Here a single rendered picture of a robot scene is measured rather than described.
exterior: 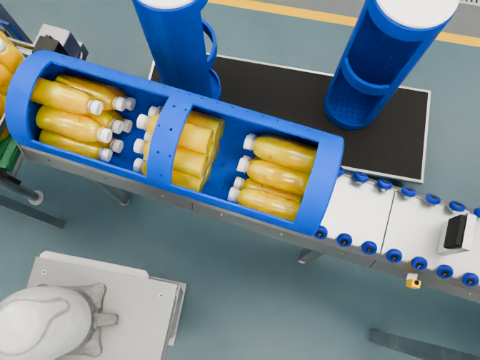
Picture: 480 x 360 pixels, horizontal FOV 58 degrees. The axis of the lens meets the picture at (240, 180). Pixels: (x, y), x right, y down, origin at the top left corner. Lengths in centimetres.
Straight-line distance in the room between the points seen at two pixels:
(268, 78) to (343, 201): 115
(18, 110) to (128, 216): 121
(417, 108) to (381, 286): 94
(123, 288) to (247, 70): 152
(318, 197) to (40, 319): 67
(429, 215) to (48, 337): 110
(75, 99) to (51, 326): 58
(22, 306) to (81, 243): 143
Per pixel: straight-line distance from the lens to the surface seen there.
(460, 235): 132
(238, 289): 225
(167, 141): 110
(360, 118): 235
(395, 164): 233
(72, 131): 127
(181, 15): 156
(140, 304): 120
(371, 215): 140
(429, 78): 277
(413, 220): 144
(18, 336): 100
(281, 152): 118
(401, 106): 246
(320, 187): 107
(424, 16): 160
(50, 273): 128
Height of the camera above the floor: 225
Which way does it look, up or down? 75 degrees down
